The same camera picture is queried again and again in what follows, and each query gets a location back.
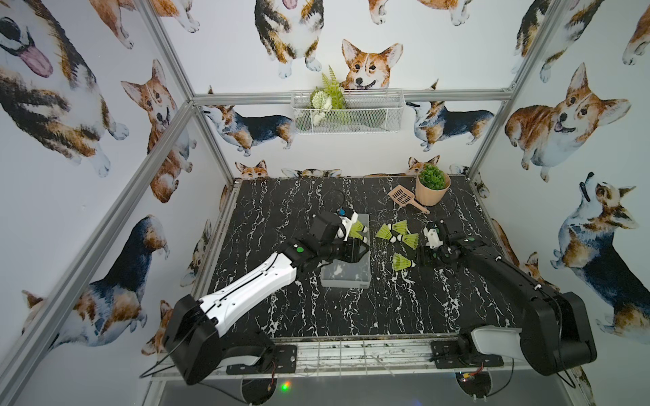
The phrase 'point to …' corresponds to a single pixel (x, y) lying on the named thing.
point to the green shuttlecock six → (400, 262)
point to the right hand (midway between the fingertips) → (421, 256)
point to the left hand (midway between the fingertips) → (368, 245)
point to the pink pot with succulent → (431, 184)
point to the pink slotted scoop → (404, 197)
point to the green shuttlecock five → (410, 239)
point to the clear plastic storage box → (349, 275)
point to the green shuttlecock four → (400, 227)
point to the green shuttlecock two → (358, 235)
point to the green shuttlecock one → (355, 228)
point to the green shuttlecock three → (384, 232)
